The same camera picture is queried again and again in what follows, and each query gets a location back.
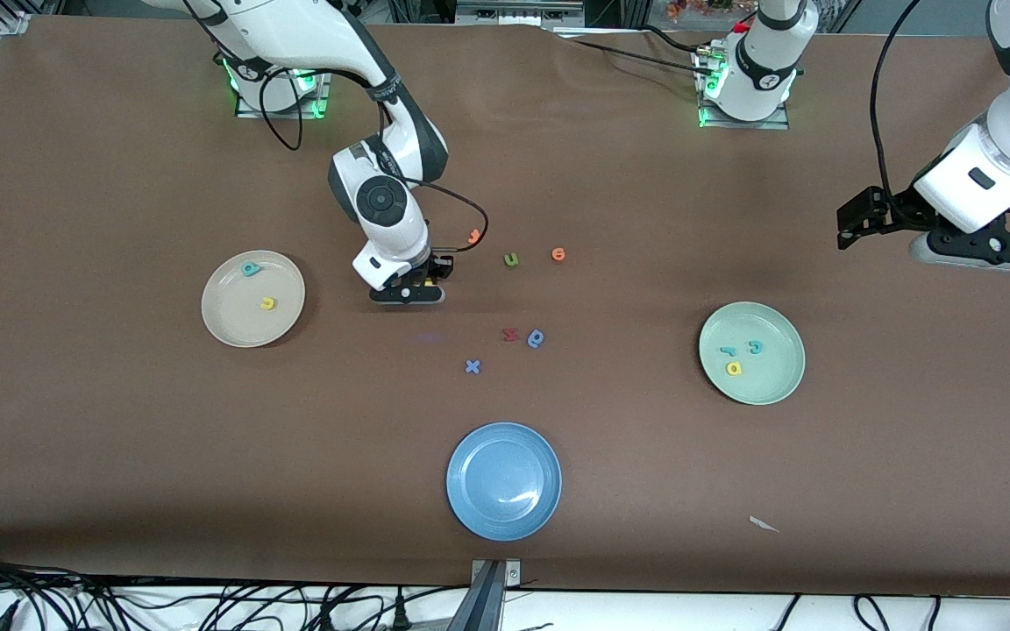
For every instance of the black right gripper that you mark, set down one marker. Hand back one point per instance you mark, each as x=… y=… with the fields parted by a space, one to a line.
x=438 y=267

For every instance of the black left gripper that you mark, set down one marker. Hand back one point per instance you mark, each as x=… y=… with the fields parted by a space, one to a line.
x=897 y=214

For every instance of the teal letter p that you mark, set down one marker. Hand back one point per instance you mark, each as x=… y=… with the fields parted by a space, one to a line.
x=251 y=269

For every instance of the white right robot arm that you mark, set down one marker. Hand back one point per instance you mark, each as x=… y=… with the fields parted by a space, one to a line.
x=312 y=35

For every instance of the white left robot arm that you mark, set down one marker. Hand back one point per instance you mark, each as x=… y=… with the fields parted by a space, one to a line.
x=764 y=70

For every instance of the blue letter g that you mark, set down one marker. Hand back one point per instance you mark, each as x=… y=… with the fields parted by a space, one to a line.
x=537 y=338

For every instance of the light green plate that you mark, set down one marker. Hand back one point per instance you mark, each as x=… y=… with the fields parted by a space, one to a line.
x=777 y=377

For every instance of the brown table cloth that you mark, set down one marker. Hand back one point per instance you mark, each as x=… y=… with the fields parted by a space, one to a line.
x=610 y=158

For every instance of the beige brown plate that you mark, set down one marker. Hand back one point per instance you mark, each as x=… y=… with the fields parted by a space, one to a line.
x=233 y=315

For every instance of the blue plate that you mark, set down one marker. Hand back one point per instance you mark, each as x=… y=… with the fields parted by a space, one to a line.
x=503 y=482

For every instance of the orange artificial flowers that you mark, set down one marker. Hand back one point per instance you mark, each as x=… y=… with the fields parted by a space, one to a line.
x=698 y=7

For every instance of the white paper scrap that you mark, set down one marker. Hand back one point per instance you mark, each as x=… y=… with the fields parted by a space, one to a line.
x=764 y=524

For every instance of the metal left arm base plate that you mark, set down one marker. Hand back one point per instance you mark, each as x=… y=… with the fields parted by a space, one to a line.
x=777 y=125

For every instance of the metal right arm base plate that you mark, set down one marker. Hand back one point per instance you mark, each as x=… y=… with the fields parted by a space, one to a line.
x=251 y=112

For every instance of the aluminium frame profile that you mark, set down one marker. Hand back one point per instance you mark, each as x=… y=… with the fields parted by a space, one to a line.
x=518 y=10

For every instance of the grey metal camera bracket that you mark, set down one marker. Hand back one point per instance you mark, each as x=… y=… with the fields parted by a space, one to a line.
x=483 y=596

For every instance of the aluminium corner bracket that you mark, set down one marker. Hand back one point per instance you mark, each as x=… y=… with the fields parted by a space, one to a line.
x=10 y=22

